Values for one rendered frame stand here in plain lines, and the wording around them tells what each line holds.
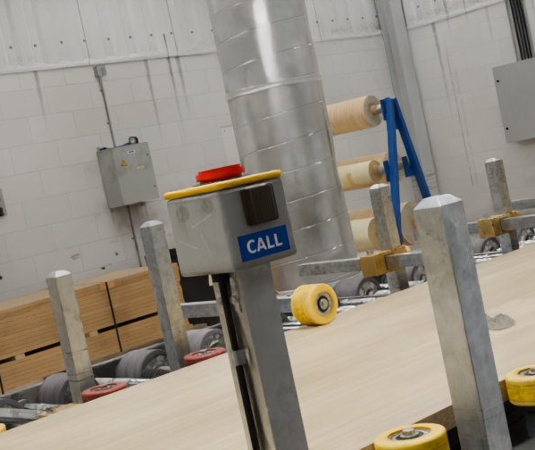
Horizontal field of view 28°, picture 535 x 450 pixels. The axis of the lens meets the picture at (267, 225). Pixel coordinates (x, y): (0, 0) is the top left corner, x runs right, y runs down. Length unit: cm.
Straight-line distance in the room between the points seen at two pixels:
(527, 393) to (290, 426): 54
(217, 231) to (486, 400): 36
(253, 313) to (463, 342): 27
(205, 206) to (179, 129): 929
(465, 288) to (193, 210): 32
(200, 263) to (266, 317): 7
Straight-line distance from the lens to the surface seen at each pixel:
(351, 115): 850
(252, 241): 84
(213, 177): 86
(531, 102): 1141
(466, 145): 1217
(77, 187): 937
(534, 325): 174
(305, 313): 212
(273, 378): 88
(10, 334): 744
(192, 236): 86
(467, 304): 106
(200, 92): 1037
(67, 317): 204
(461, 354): 107
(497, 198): 299
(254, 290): 86
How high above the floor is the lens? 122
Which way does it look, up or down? 3 degrees down
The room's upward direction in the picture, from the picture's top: 12 degrees counter-clockwise
